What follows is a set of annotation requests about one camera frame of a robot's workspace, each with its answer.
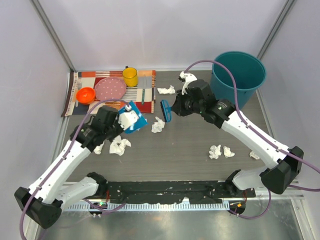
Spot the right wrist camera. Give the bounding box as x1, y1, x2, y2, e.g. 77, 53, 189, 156
179, 71, 197, 95

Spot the table knife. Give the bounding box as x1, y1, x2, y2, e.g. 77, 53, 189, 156
141, 75, 147, 105

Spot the blue hand brush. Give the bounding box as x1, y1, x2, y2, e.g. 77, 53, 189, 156
160, 99, 172, 123

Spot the paper scrap near placemat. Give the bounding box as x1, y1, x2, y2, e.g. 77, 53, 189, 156
157, 85, 176, 95

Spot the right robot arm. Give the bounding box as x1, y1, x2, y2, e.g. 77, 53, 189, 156
171, 79, 304, 198

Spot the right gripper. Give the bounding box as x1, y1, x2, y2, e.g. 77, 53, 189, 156
171, 88, 204, 117

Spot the fork on placemat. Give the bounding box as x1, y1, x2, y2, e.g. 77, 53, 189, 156
74, 79, 82, 108

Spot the colourful striped placemat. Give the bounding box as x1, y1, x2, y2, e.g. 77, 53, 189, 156
61, 69, 157, 118

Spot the orange bowl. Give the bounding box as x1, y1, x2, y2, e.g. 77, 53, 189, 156
76, 87, 96, 105

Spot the teal plastic bin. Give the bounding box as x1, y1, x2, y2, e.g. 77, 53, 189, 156
210, 51, 267, 109

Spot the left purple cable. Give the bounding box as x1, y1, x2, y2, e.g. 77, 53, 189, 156
18, 99, 132, 240

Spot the blue dustpan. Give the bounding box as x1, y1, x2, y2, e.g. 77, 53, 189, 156
118, 101, 148, 134

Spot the white cable duct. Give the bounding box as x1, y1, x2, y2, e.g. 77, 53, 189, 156
62, 201, 231, 212

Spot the crumpled paper right two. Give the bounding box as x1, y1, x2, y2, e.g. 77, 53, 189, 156
223, 146, 235, 158

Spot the small crumpled paper far left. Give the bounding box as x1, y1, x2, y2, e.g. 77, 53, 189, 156
93, 141, 105, 155

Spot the crumpled paper right one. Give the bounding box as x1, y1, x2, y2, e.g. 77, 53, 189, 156
209, 144, 222, 159

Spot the pink dotted plate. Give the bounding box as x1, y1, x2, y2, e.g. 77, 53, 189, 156
94, 76, 127, 101

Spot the large paper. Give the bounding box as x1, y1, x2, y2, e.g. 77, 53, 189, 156
109, 135, 132, 156

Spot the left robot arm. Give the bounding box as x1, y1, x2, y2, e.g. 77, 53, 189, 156
14, 105, 139, 229

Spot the yellow cup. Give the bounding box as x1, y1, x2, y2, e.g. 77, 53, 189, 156
122, 66, 138, 87

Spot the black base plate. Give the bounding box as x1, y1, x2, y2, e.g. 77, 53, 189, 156
77, 179, 257, 205

